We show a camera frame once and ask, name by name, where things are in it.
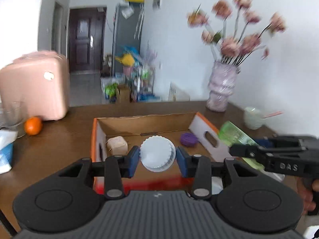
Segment dark brown entrance door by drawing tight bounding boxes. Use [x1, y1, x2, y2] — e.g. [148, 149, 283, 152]
[68, 7, 107, 73]

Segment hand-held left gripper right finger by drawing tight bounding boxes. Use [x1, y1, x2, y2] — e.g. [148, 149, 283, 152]
[176, 146, 260, 200]

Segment small cardboard box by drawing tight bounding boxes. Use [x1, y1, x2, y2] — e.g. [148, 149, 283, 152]
[116, 85, 130, 103]

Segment pink suitcase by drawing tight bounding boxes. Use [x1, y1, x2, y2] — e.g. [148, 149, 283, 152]
[0, 50, 70, 121]

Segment purple round object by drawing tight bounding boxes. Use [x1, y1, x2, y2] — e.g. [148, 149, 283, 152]
[180, 133, 199, 147]

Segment red cardboard box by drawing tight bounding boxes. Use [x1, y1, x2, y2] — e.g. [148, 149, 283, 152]
[90, 112, 233, 195]

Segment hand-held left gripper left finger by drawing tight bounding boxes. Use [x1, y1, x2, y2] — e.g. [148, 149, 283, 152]
[58, 146, 140, 200]

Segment white ribbed plastic cap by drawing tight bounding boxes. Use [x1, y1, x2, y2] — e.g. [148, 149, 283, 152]
[140, 136, 176, 173]

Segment clear drinking glass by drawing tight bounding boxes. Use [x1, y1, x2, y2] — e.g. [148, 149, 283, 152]
[0, 102, 25, 137]

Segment green packet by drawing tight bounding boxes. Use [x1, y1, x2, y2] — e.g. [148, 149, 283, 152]
[218, 121, 266, 171]

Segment white ceramic cup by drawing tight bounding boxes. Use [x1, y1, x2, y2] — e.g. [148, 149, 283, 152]
[244, 107, 265, 130]

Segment beige cube block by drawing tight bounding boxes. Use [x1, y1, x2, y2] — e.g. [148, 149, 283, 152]
[107, 136, 128, 155]

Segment green bag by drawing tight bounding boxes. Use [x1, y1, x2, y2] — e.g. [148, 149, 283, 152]
[105, 82, 117, 99]

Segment pink straw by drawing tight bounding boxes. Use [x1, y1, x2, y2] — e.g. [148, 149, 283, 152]
[262, 111, 285, 119]

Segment grey interior door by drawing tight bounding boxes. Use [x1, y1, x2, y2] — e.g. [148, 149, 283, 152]
[51, 1, 64, 54]

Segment pink textured vase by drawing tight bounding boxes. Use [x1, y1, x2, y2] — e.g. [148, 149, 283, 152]
[206, 61, 242, 112]

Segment orange fruit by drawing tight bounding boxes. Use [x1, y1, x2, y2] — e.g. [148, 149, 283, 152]
[24, 117, 43, 136]

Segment grey refrigerator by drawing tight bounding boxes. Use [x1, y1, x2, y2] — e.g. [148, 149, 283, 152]
[112, 2, 145, 76]

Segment blue white tissue pack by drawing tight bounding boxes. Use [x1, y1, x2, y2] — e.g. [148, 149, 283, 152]
[0, 129, 18, 175]

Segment dried pink flowers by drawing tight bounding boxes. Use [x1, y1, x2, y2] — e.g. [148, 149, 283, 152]
[187, 0, 287, 66]

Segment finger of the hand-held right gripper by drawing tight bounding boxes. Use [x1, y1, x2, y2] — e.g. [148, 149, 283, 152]
[229, 143, 308, 178]
[257, 136, 302, 148]

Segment cluttered storage cart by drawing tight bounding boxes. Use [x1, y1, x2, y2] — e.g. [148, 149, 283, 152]
[115, 46, 160, 102]

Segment yellow toy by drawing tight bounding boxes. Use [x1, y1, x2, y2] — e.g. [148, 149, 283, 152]
[115, 53, 135, 66]

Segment person's right hand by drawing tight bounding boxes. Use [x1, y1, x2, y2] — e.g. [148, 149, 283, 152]
[297, 179, 319, 215]

